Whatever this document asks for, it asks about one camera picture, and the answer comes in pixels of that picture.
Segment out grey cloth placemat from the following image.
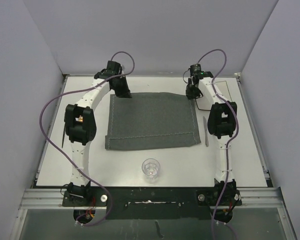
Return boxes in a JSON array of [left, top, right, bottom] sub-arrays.
[[105, 92, 201, 151]]

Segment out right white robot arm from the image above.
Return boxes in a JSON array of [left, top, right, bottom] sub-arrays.
[[185, 69, 239, 205]]

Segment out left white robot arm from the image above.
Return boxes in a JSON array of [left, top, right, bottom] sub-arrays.
[[64, 73, 132, 206]]

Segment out white rectangular plate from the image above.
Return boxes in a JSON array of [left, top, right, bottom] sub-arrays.
[[196, 80, 235, 111]]

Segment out gold metal fork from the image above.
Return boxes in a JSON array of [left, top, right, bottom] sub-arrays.
[[75, 115, 83, 123]]

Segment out silver table knife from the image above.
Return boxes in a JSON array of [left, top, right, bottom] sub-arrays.
[[203, 116, 209, 147]]

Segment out black plastic fork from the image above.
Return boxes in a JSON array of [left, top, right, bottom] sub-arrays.
[[61, 125, 66, 149]]

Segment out clear plastic cup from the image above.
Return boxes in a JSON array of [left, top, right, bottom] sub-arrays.
[[141, 158, 161, 184]]

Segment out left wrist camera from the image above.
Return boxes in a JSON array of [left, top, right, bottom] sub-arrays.
[[94, 60, 123, 80]]

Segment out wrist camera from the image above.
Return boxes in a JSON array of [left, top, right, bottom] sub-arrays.
[[94, 60, 123, 80], [189, 63, 203, 76]]

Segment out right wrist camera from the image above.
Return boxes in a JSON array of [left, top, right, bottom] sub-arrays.
[[189, 63, 203, 76]]

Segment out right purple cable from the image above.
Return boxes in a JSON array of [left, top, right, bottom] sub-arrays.
[[197, 48, 241, 240]]

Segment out purple cable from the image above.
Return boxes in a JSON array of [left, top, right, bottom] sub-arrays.
[[39, 51, 136, 228], [197, 48, 241, 240]]

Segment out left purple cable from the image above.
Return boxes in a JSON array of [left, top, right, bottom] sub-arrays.
[[39, 51, 136, 228]]

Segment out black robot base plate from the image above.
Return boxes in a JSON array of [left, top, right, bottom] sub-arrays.
[[62, 186, 242, 224]]

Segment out aluminium frame rail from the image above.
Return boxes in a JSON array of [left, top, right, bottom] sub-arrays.
[[19, 187, 283, 209]]

